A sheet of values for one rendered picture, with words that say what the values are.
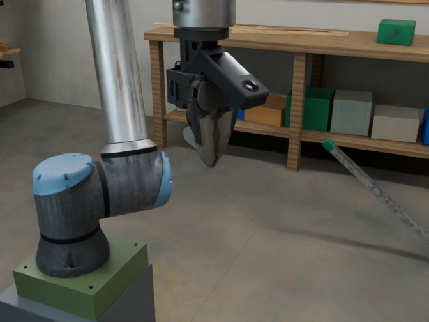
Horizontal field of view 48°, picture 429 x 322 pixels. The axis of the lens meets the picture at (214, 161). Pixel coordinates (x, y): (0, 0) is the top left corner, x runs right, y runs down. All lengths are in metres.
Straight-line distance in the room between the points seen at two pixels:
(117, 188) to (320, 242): 1.54
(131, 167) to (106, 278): 0.29
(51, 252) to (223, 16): 0.81
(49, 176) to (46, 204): 0.07
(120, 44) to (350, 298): 1.49
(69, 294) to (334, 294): 1.30
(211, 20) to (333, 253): 1.95
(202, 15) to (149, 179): 0.65
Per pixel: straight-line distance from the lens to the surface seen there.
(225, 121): 0.74
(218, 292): 2.19
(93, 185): 1.22
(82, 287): 1.25
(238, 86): 0.65
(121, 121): 1.25
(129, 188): 1.23
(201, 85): 0.69
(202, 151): 0.73
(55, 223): 1.24
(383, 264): 2.49
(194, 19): 0.68
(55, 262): 1.29
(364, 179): 2.42
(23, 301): 1.39
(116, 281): 1.30
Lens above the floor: 1.39
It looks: 24 degrees down
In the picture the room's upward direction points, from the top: straight up
